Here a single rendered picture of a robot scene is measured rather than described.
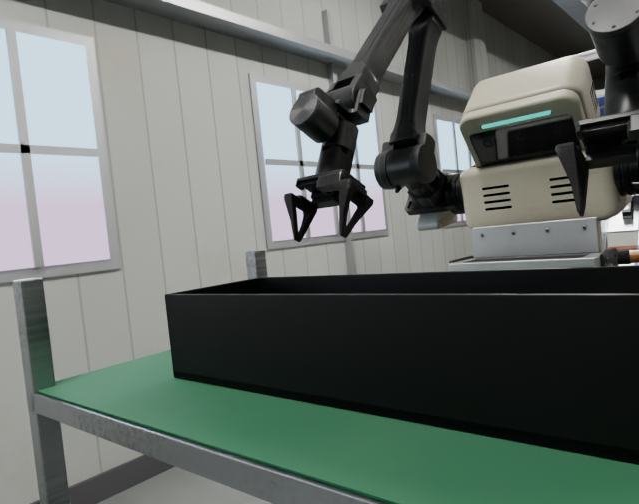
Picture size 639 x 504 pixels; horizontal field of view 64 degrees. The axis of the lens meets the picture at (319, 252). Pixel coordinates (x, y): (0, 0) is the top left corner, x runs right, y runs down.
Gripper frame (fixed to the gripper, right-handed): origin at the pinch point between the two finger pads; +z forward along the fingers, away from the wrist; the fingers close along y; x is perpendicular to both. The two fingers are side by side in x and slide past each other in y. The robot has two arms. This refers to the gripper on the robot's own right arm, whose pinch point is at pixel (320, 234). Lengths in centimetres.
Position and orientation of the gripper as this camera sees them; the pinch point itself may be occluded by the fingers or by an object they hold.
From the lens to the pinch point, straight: 80.8
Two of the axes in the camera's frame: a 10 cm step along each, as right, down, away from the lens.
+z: -2.0, 9.3, -3.0
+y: 7.5, -0.6, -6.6
